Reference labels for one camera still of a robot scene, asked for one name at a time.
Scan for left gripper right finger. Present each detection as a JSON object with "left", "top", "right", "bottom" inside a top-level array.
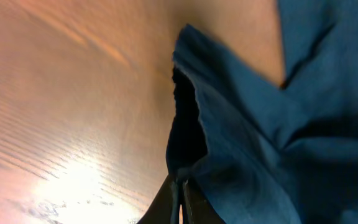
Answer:
[{"left": 182, "top": 179, "right": 225, "bottom": 224}]

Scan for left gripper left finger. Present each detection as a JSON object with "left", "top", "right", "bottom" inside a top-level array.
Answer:
[{"left": 137, "top": 175, "right": 179, "bottom": 224}]

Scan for navy blue shorts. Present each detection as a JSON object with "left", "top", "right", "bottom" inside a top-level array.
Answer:
[{"left": 166, "top": 0, "right": 358, "bottom": 223}]

